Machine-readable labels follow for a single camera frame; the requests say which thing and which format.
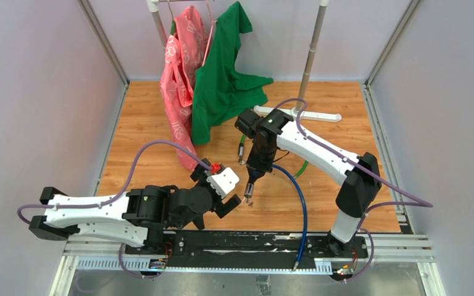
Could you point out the circuit board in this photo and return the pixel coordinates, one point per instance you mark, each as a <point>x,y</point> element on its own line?
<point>163,262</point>
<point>346,271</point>

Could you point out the white clothes rack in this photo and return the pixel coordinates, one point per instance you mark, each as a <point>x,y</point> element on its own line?
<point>298,109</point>

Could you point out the left circuit board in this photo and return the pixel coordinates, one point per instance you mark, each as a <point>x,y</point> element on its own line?
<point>163,262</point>

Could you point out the right circuit board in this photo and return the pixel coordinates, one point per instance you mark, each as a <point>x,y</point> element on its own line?
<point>346,271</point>

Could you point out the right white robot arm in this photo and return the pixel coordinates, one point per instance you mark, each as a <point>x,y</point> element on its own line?
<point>357,175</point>

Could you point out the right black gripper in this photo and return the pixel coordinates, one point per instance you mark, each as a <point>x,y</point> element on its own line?
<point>260,168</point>

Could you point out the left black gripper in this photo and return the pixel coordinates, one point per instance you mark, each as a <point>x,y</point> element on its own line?
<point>223,209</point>

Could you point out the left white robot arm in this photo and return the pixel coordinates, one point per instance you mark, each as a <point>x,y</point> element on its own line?
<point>138,217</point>

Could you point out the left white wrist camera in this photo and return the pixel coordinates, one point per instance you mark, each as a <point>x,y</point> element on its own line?
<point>224,182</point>

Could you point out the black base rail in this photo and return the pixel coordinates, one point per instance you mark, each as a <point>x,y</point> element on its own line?
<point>255,251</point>

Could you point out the pink patterned garment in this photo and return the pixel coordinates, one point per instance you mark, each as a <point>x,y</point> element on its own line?
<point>184,53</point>

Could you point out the green t-shirt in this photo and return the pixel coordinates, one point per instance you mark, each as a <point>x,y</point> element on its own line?
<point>221,92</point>

